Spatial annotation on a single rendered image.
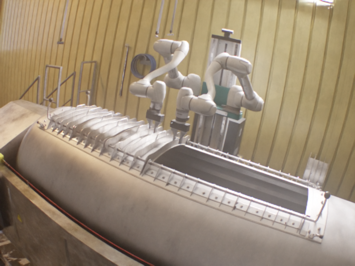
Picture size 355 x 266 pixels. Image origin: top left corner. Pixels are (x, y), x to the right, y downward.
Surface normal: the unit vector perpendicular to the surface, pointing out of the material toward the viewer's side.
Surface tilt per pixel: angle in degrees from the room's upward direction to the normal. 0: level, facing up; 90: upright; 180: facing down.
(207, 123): 90
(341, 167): 90
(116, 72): 90
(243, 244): 47
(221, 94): 90
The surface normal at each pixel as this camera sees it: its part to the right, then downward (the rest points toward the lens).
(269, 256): -0.27, -0.43
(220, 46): -0.48, 0.23
